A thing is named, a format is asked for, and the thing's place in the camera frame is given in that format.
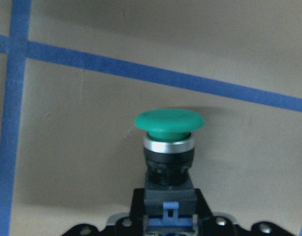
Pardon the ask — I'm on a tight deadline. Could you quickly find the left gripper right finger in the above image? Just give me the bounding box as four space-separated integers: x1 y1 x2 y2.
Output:
195 188 293 236

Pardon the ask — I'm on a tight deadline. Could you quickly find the green push button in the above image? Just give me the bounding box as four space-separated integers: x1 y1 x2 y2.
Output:
135 109 204 228

